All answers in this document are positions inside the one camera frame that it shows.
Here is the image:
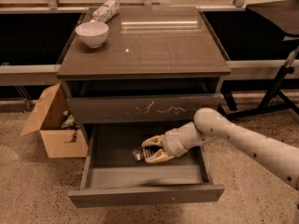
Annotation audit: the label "metal window railing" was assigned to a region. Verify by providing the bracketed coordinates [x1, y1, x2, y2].
[0, 0, 298, 86]

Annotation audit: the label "open cardboard box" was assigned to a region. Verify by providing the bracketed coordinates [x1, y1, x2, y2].
[21, 83, 88, 158]

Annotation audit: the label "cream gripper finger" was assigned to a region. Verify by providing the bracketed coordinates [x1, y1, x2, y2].
[142, 135, 163, 147]
[145, 149, 174, 163]

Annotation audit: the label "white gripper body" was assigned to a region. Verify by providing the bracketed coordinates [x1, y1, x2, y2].
[162, 129, 188, 157]

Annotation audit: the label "closed scratched top drawer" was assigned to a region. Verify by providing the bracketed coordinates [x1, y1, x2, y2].
[67, 94, 221, 124]

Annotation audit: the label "items inside cardboard box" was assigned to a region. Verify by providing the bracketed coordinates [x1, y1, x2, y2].
[61, 110, 78, 143]

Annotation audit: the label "white blue snack bag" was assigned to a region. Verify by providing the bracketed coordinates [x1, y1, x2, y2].
[93, 0, 120, 22]

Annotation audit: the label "open grey middle drawer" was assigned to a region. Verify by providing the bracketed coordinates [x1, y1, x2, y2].
[68, 121, 224, 208]

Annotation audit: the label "grey drawer cabinet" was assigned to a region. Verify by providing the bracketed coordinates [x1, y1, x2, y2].
[56, 6, 232, 209]

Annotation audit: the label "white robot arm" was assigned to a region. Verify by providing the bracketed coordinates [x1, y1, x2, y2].
[141, 107, 299, 190]

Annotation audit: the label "black rxbar chocolate wrapper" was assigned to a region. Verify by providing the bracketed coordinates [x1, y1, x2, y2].
[132, 147, 154, 161]

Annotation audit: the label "white ceramic bowl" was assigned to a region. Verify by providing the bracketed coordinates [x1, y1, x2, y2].
[76, 21, 108, 48]

